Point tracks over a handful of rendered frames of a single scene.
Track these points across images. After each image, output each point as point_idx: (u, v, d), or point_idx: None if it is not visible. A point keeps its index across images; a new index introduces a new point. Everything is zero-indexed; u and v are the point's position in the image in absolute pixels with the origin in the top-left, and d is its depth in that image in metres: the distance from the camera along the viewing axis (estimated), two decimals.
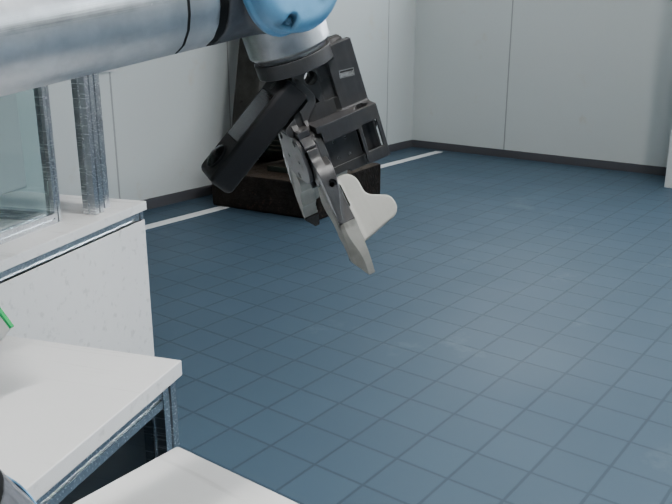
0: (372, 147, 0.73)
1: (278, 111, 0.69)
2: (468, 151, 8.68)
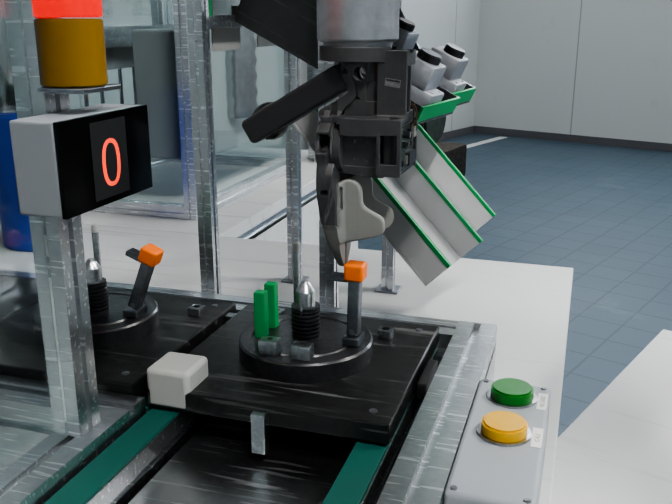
0: (389, 164, 0.72)
1: (315, 89, 0.72)
2: (533, 136, 8.71)
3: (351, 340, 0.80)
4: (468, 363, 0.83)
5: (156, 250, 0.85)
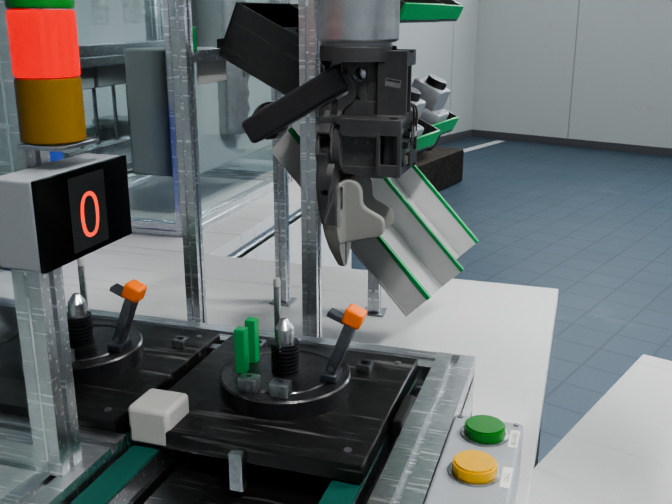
0: (389, 164, 0.72)
1: (315, 89, 0.72)
2: (530, 140, 8.73)
3: (329, 377, 0.81)
4: (444, 397, 0.85)
5: (139, 286, 0.87)
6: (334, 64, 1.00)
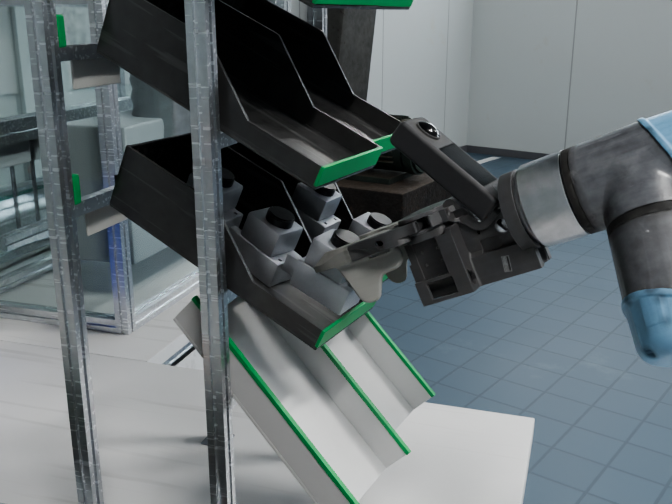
0: (431, 288, 0.72)
1: (467, 190, 0.68)
2: (526, 157, 8.55)
3: None
4: None
5: None
6: (249, 221, 0.82)
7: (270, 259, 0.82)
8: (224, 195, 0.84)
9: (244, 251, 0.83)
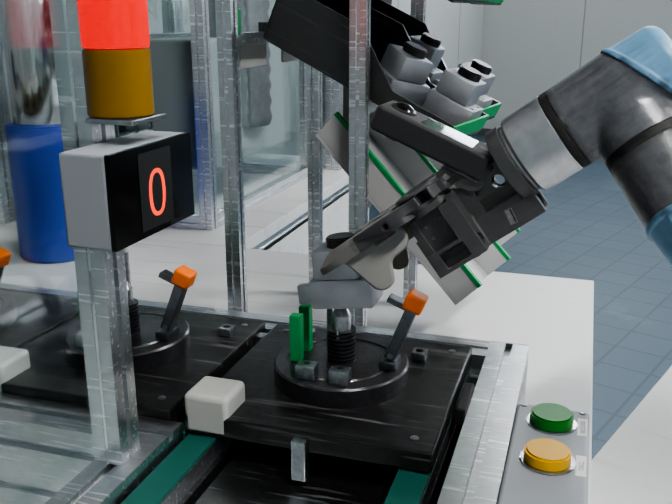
0: (443, 259, 0.73)
1: (458, 155, 0.70)
2: None
3: (388, 364, 0.79)
4: (504, 386, 0.83)
5: (190, 272, 0.85)
6: (445, 77, 0.97)
7: (465, 108, 0.97)
8: (430, 64, 0.98)
9: (439, 104, 0.98)
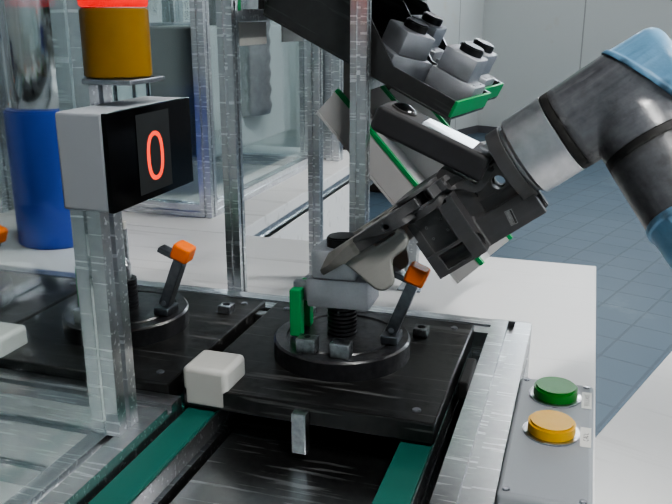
0: (443, 260, 0.73)
1: (458, 156, 0.70)
2: None
3: (389, 338, 0.78)
4: (507, 361, 0.82)
5: (189, 247, 0.84)
6: (447, 53, 0.96)
7: (467, 84, 0.96)
8: (432, 40, 0.97)
9: (441, 80, 0.97)
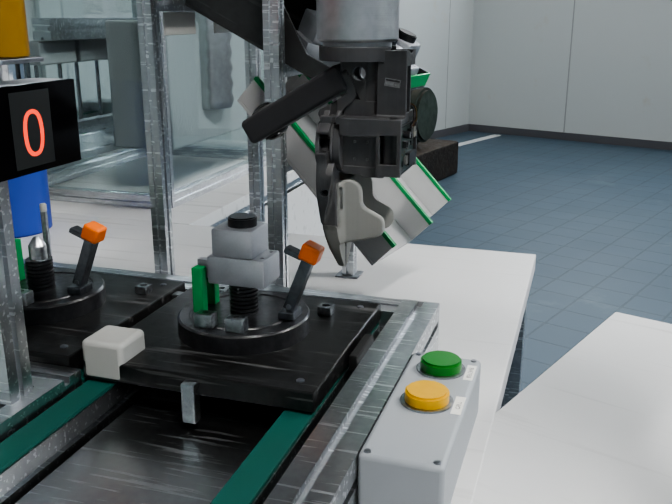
0: (389, 164, 0.72)
1: (315, 89, 0.72)
2: (527, 134, 8.73)
3: (286, 314, 0.81)
4: (404, 338, 0.85)
5: (99, 227, 0.86)
6: None
7: None
8: None
9: None
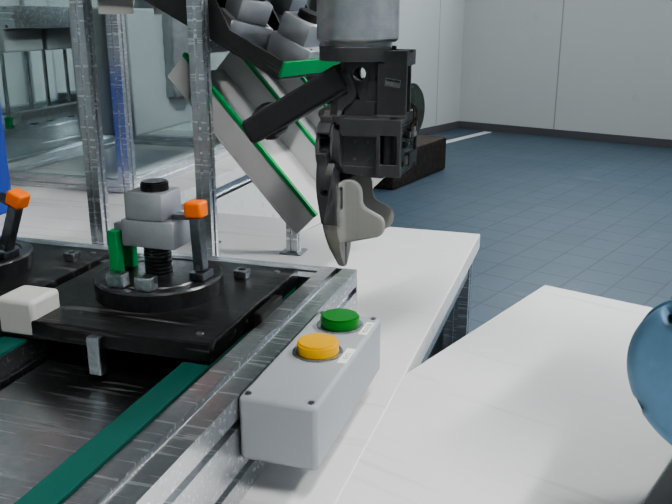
0: (389, 164, 0.72)
1: (315, 89, 0.72)
2: (517, 131, 8.76)
3: (197, 275, 0.85)
4: (313, 299, 0.88)
5: (22, 194, 0.90)
6: (284, 19, 1.03)
7: (303, 48, 1.03)
8: (271, 6, 1.03)
9: (281, 44, 1.04)
